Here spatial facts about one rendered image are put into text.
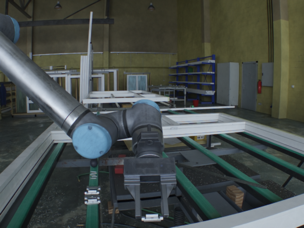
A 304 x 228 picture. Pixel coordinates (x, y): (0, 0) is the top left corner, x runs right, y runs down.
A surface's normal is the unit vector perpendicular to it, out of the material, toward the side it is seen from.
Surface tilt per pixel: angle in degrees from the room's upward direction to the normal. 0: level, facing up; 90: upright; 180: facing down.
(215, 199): 0
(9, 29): 98
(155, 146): 127
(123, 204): 0
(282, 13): 90
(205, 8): 90
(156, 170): 37
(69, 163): 90
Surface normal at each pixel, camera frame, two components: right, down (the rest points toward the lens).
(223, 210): 0.00, -0.99
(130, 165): 0.04, -0.69
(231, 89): 0.22, 0.15
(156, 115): 0.57, -0.59
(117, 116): -0.20, -0.56
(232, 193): -0.97, 0.04
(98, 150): -0.02, 0.22
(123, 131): -0.01, 0.48
